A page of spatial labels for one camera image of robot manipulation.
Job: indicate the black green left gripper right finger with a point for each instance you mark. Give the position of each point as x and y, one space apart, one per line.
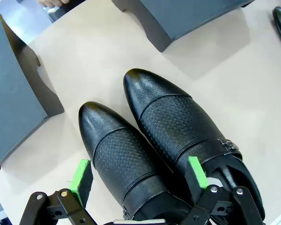
199 178

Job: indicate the black textured buckle dress shoe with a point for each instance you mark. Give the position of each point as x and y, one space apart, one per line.
121 154
173 117

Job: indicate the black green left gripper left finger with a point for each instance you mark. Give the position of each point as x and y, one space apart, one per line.
79 180

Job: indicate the dark grey shoe stand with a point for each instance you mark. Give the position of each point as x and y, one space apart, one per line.
185 16
11 93

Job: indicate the person's bare hand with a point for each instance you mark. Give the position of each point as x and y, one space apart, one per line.
51 2

